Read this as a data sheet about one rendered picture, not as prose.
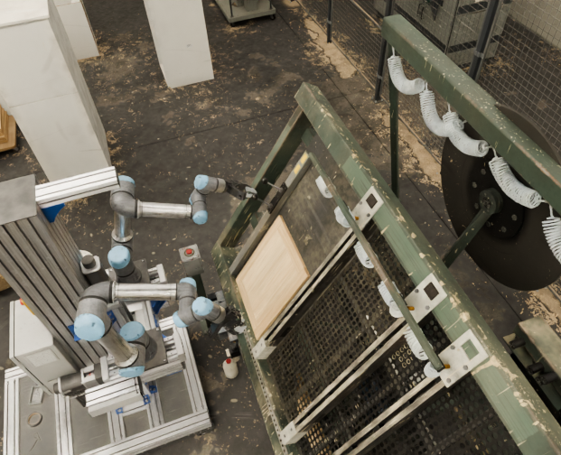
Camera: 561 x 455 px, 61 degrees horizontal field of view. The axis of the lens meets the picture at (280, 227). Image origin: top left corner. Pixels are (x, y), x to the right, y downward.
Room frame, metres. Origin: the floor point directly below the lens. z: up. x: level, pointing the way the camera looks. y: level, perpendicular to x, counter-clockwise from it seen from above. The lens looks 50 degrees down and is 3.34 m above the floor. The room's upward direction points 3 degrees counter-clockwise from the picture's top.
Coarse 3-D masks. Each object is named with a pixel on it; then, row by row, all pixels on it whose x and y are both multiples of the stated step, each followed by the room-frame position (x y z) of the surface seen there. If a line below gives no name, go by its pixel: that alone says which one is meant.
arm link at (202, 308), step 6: (198, 300) 1.08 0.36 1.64; (204, 300) 1.07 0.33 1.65; (192, 306) 1.06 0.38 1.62; (198, 306) 1.05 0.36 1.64; (204, 306) 1.04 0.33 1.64; (210, 306) 1.05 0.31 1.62; (216, 306) 1.07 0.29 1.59; (198, 312) 1.02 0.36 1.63; (204, 312) 1.03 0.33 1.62; (210, 312) 1.04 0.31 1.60; (216, 312) 1.05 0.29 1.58; (198, 318) 1.03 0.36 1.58; (204, 318) 1.03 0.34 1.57; (210, 318) 1.03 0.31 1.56; (216, 318) 1.04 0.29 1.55
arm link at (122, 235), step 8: (120, 176) 1.83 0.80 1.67; (120, 184) 1.77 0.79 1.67; (128, 184) 1.79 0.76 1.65; (112, 192) 1.73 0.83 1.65; (128, 192) 1.73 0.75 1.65; (120, 216) 1.74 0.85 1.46; (120, 224) 1.74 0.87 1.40; (128, 224) 1.76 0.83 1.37; (112, 232) 1.78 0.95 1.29; (120, 232) 1.74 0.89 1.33; (128, 232) 1.76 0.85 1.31; (112, 240) 1.75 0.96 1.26; (120, 240) 1.73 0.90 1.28; (128, 240) 1.74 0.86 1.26
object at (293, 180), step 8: (304, 152) 1.91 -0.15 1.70; (304, 168) 1.86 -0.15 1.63; (296, 176) 1.84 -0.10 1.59; (288, 184) 1.84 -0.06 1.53; (296, 184) 1.84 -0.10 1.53; (288, 192) 1.83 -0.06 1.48; (280, 200) 1.81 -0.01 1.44; (280, 208) 1.81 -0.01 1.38; (264, 216) 1.83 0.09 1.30; (272, 216) 1.80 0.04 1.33; (264, 224) 1.78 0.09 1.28; (256, 232) 1.79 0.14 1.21; (264, 232) 1.78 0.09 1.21; (248, 240) 1.79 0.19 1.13; (256, 240) 1.77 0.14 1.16; (248, 248) 1.75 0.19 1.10; (240, 256) 1.75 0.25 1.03; (232, 264) 1.76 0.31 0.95; (240, 264) 1.74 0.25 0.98; (232, 272) 1.72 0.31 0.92
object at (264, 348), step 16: (368, 192) 1.38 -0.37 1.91; (368, 208) 1.32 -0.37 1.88; (368, 224) 1.30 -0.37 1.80; (352, 240) 1.29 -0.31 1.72; (336, 256) 1.28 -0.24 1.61; (320, 272) 1.28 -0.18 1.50; (336, 272) 1.26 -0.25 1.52; (304, 288) 1.26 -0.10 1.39; (320, 288) 1.24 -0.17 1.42; (288, 304) 1.26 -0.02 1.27; (304, 304) 1.22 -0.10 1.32; (288, 320) 1.19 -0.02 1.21; (272, 336) 1.18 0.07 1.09; (256, 352) 1.16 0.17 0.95
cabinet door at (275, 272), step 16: (272, 240) 1.68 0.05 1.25; (288, 240) 1.60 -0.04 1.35; (256, 256) 1.69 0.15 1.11; (272, 256) 1.60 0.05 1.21; (288, 256) 1.52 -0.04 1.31; (240, 272) 1.69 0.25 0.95; (256, 272) 1.61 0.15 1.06; (272, 272) 1.53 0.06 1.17; (288, 272) 1.45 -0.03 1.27; (304, 272) 1.38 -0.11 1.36; (240, 288) 1.61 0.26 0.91; (256, 288) 1.53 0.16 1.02; (272, 288) 1.45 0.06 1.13; (288, 288) 1.38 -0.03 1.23; (256, 304) 1.45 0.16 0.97; (272, 304) 1.37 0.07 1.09; (256, 320) 1.36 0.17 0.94; (272, 320) 1.30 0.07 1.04; (256, 336) 1.29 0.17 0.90
